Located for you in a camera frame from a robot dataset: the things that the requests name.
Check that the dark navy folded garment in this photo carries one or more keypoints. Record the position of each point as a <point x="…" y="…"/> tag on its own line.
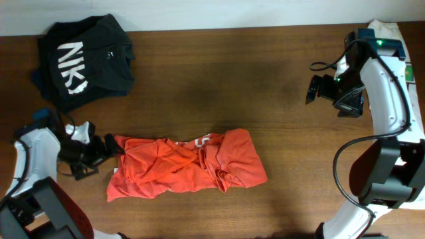
<point x="47" y="90"/>

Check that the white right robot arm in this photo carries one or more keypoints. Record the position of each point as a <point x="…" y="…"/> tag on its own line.
<point x="353" y="218"/>

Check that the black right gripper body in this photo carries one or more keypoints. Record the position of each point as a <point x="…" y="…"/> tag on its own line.
<point x="346" y="91"/>

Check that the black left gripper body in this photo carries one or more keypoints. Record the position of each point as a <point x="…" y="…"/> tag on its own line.
<point x="80" y="153"/>

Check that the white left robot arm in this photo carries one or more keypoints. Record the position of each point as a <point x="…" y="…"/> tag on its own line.
<point x="35" y="206"/>

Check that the red soccer t-shirt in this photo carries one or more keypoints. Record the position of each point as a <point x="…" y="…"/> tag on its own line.
<point x="150" y="167"/>

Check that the black Nike t-shirt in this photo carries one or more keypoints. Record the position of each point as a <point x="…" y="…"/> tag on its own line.
<point x="87" y="60"/>

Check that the white printed t-shirt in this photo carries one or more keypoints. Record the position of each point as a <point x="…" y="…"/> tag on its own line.
<point x="411" y="83"/>

